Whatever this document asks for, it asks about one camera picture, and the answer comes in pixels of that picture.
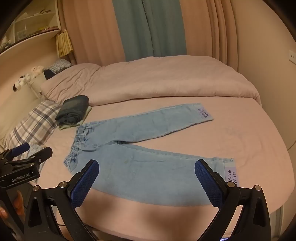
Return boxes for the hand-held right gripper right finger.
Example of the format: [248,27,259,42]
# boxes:
[195,159,271,241]

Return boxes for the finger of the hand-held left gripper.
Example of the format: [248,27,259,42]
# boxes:
[5,146,53,168]
[0,142,30,161]

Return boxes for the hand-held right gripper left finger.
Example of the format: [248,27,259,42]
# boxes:
[23,159,100,241]

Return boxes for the light blue denim pants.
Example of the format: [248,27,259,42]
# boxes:
[63,103,241,207]

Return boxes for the person's left hand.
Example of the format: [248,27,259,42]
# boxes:
[0,189,25,220]

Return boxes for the grey plaid pillow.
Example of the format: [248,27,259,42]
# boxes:
[5,101,62,153]

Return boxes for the folded light green cloth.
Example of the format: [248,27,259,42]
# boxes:
[58,105,92,131]

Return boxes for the folded dark denim jeans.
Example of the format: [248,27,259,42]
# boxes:
[55,95,90,127]

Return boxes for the black and white plush dog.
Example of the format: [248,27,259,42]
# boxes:
[13,74,32,92]

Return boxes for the dark blue cushion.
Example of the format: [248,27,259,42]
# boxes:
[43,69,56,80]

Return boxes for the blue plaid pillow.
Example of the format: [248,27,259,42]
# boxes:
[45,59,73,75]

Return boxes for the curved beige headboard shelf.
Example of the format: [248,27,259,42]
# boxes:
[0,28,62,57]

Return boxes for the straw-coloured tassel fringe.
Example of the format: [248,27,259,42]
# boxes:
[55,30,73,57]

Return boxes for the pink duvet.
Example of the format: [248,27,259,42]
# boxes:
[40,56,262,107]

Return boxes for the white shelf unit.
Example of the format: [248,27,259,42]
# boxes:
[0,0,61,48]

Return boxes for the pink curtain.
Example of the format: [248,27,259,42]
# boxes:
[58,0,127,66]
[183,0,239,68]

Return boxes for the pink grey striped folded fabric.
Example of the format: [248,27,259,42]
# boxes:
[112,0,187,62]

